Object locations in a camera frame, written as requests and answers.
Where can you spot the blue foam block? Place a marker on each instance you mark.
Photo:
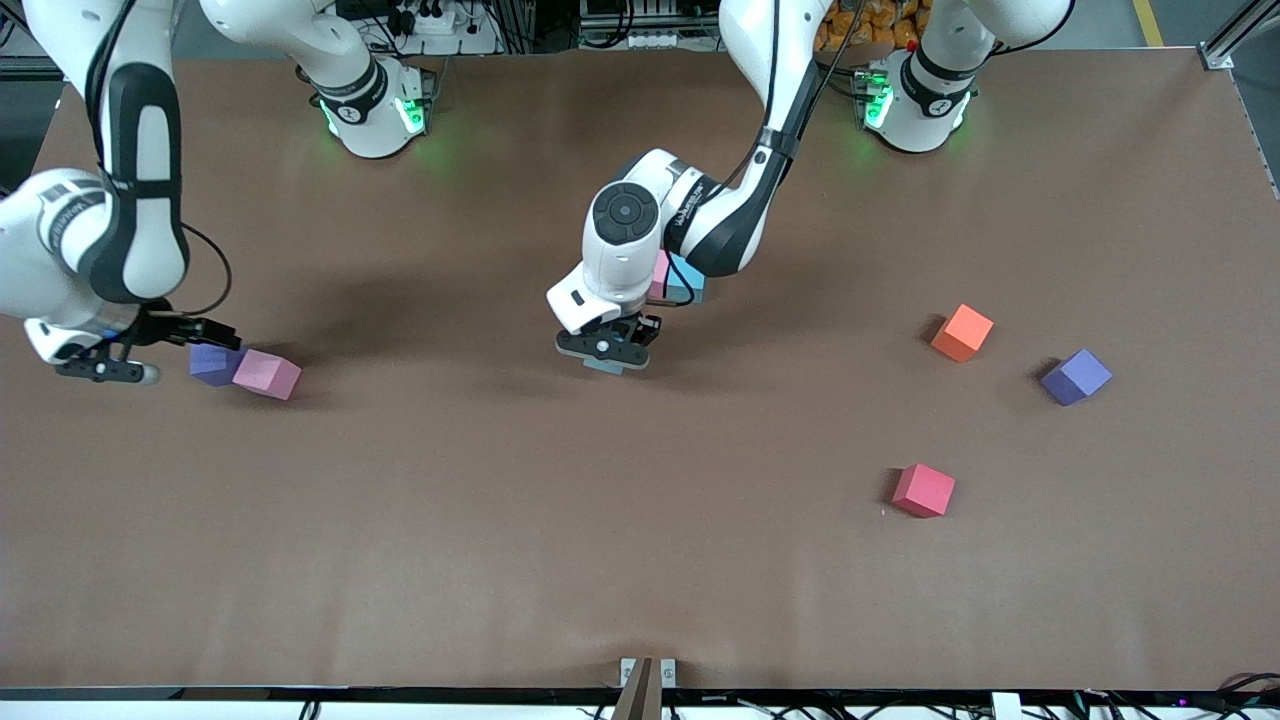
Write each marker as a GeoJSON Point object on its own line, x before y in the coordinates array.
{"type": "Point", "coordinates": [692, 287]}
{"type": "Point", "coordinates": [603, 368]}

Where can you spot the aluminium frame profile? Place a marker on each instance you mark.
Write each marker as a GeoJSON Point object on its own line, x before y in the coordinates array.
{"type": "Point", "coordinates": [1235, 40]}

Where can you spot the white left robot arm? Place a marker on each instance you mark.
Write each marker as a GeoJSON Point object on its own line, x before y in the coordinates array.
{"type": "Point", "coordinates": [720, 220]}

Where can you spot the bag of orange fruit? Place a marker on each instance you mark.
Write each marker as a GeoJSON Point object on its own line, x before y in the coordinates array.
{"type": "Point", "coordinates": [880, 25]}

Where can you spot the red foam block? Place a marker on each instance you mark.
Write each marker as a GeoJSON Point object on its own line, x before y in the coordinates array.
{"type": "Point", "coordinates": [923, 490]}

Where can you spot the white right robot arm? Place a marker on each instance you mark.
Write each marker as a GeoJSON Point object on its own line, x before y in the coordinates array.
{"type": "Point", "coordinates": [140, 200]}

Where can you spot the purple foam block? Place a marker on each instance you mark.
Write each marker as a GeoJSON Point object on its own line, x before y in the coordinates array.
{"type": "Point", "coordinates": [1076, 377]}
{"type": "Point", "coordinates": [212, 367]}

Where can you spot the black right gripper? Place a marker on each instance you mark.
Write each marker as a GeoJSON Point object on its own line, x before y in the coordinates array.
{"type": "Point", "coordinates": [160, 326]}

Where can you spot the white power strip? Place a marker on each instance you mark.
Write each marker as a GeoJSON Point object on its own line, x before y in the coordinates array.
{"type": "Point", "coordinates": [430, 20]}

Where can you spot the orange foam block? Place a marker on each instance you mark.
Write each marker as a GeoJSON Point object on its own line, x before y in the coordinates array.
{"type": "Point", "coordinates": [962, 333]}

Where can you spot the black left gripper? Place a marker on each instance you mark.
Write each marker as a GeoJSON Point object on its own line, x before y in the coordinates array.
{"type": "Point", "coordinates": [641, 327]}

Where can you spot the small white box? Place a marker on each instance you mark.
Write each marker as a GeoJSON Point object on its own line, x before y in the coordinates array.
{"type": "Point", "coordinates": [1005, 706]}

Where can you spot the metal table edge bracket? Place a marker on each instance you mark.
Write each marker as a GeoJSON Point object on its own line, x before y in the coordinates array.
{"type": "Point", "coordinates": [648, 685]}

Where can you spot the pink foam block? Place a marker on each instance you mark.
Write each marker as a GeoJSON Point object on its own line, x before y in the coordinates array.
{"type": "Point", "coordinates": [660, 275]}
{"type": "Point", "coordinates": [266, 374]}

